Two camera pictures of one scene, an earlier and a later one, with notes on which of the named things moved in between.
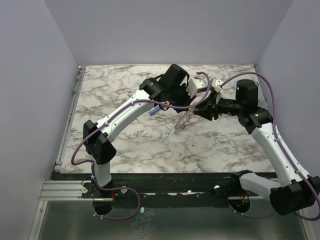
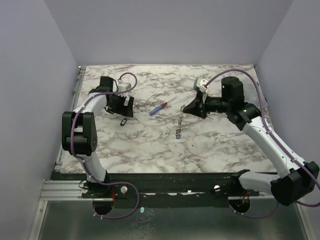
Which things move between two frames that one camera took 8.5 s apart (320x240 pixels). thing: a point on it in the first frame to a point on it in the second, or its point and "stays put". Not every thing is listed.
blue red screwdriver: [154, 111] stays put
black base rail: [139, 190] stays put
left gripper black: [188, 99] to [124, 110]
